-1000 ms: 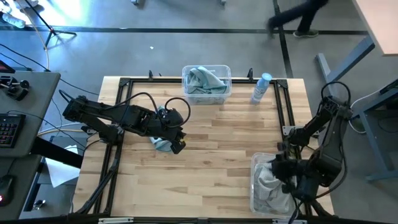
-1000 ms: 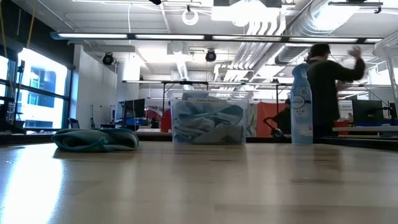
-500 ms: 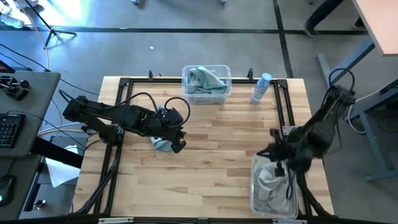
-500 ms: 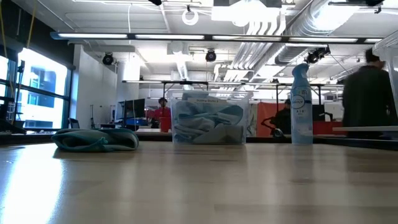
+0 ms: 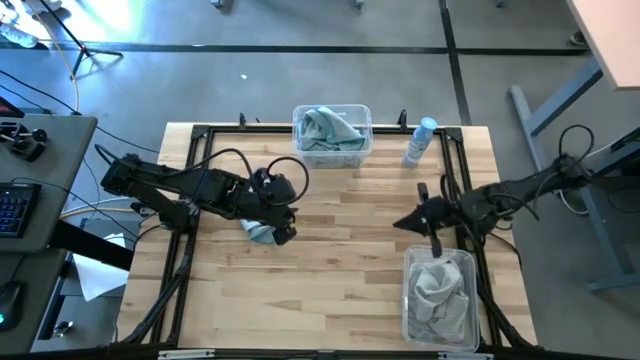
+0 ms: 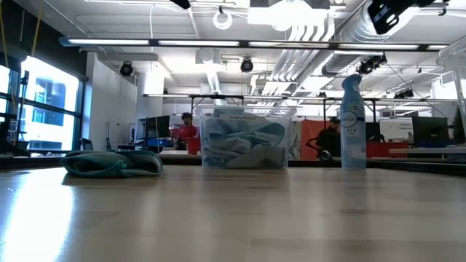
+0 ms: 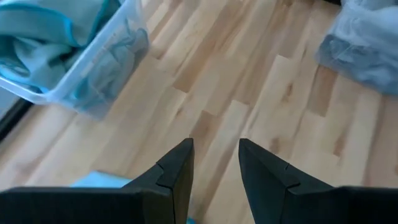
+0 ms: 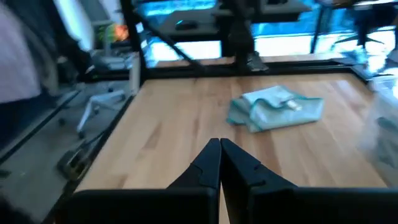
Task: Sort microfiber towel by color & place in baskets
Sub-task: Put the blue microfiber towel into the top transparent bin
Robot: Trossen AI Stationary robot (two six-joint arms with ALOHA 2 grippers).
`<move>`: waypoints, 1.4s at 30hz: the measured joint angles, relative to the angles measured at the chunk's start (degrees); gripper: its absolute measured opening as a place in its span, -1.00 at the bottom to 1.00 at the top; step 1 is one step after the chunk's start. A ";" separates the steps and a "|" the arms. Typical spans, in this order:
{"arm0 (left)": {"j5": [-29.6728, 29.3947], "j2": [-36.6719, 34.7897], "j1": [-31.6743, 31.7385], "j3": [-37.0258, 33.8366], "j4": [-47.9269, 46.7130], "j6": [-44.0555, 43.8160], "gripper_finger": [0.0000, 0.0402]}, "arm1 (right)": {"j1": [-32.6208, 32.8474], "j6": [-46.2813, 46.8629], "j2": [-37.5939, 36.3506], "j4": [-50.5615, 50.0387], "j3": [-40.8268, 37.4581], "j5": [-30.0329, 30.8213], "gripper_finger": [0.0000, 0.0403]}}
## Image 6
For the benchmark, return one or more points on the black computer monitor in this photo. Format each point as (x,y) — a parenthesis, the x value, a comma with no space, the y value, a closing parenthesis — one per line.
(431,129)
(156,127)

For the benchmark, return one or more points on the silver ventilation duct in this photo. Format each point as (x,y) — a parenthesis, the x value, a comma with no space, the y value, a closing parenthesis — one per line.
(346,62)

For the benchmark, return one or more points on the light blue air freshener bottle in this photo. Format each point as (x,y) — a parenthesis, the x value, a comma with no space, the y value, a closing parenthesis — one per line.
(353,138)

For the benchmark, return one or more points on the orange partition panel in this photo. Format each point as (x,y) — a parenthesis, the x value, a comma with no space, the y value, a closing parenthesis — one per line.
(309,138)

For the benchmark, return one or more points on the black aluminium table frame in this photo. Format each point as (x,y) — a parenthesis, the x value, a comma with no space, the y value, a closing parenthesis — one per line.
(178,161)

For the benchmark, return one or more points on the overhead LED light bar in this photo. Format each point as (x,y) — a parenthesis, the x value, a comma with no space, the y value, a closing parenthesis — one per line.
(109,41)

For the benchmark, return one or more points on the white sign board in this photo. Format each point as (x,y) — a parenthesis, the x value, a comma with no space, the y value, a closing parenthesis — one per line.
(397,129)

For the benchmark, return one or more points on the black track light cluster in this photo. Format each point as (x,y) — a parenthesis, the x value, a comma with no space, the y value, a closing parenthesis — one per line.
(404,94)
(371,64)

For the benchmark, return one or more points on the white basket label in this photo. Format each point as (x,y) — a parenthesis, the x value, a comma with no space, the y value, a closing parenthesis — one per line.
(238,117)

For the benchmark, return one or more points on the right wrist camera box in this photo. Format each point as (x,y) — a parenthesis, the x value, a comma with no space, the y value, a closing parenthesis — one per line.
(387,16)

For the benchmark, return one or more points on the black ceiling spotlight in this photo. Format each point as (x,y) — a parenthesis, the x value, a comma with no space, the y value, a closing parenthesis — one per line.
(126,69)
(247,65)

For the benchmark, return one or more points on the black tripod stand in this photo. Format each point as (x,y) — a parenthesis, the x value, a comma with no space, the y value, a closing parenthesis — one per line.
(24,109)

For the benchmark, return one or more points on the large window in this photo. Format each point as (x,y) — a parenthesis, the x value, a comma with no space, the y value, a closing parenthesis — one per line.
(47,102)

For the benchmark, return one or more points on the clear plastic basket with label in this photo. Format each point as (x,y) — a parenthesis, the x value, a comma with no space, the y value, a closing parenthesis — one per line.
(244,163)

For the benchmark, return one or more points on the person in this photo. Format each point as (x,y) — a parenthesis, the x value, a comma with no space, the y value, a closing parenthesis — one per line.
(186,131)
(329,140)

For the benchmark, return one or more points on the red box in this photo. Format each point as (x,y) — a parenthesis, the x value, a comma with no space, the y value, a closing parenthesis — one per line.
(193,145)

